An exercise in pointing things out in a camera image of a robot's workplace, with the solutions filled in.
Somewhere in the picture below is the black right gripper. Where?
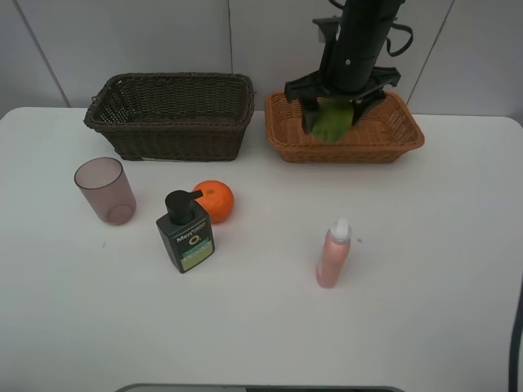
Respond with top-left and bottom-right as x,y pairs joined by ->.
284,67 -> 401,133

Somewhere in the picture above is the green lime fruit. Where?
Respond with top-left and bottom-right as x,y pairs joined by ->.
312,98 -> 354,143

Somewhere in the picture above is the pink spray bottle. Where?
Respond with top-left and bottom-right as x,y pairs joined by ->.
315,218 -> 352,288

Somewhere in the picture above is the dark green pump bottle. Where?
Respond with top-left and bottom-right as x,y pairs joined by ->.
156,190 -> 215,274

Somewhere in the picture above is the translucent purple plastic cup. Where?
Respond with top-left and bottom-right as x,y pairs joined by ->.
74,157 -> 136,225

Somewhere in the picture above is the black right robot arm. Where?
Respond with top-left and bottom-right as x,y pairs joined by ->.
284,0 -> 413,134

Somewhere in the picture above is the orange wicker basket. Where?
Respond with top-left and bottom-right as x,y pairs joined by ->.
265,91 -> 425,163

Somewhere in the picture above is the orange tangerine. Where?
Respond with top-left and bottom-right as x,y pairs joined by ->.
193,180 -> 235,224

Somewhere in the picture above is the dark brown wicker basket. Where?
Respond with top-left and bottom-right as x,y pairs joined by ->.
84,72 -> 254,162

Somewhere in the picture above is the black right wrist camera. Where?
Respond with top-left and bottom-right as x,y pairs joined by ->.
312,16 -> 341,43

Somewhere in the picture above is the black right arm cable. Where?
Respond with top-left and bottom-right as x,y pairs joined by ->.
383,22 -> 414,57

